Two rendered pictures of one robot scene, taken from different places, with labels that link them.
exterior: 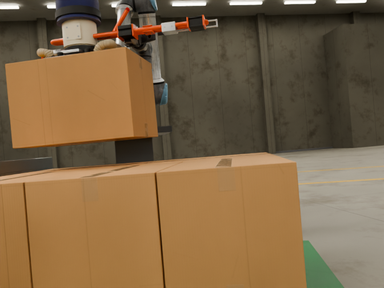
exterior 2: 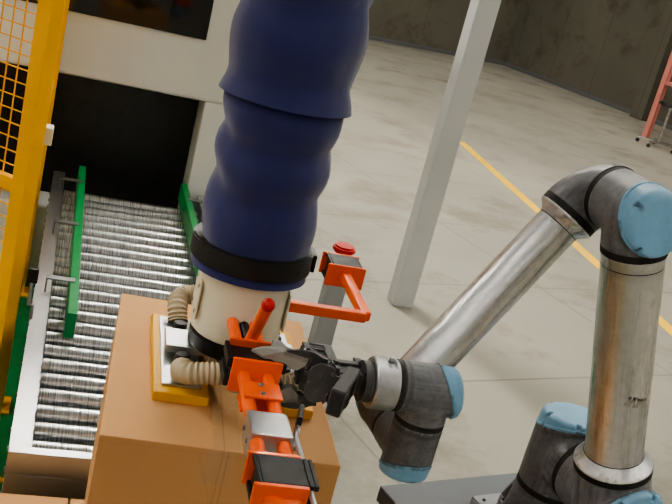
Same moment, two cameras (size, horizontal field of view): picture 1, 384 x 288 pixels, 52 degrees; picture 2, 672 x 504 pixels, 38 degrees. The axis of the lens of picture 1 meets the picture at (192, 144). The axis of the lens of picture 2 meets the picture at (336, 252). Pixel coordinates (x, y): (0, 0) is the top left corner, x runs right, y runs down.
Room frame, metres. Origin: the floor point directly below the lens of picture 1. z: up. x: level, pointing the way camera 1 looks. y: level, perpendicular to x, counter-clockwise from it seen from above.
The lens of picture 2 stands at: (1.44, -1.11, 1.90)
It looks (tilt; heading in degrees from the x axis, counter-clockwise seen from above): 18 degrees down; 66
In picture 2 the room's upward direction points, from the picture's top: 15 degrees clockwise
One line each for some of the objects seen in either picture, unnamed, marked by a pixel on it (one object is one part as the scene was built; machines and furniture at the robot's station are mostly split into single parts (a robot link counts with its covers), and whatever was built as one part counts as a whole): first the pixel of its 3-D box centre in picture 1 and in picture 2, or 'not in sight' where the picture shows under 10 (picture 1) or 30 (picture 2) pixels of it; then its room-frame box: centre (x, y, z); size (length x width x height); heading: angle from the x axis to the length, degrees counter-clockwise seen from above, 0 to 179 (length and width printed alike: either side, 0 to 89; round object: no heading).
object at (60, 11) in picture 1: (78, 16); (253, 250); (1.99, 0.52, 1.31); 0.23 x 0.23 x 0.04
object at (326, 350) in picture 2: (134, 40); (332, 375); (2.09, 0.26, 1.20); 0.12 x 0.09 x 0.08; 174
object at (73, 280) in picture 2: not in sight; (66, 233); (1.90, 2.44, 0.60); 1.60 x 0.11 x 0.09; 84
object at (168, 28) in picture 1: (169, 28); (266, 436); (1.92, 0.06, 1.19); 0.07 x 0.07 x 0.04; 81
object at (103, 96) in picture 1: (87, 103); (197, 458); (1.97, 0.51, 0.87); 0.60 x 0.40 x 0.40; 79
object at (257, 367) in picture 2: (127, 32); (252, 366); (1.95, 0.28, 1.20); 0.10 x 0.08 x 0.06; 171
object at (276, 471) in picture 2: (196, 23); (274, 485); (1.89, -0.07, 1.20); 0.08 x 0.07 x 0.05; 81
